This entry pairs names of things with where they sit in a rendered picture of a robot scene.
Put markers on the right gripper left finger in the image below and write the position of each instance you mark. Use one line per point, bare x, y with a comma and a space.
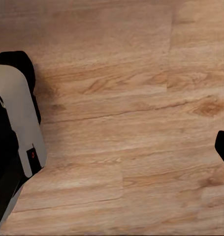
8, 148

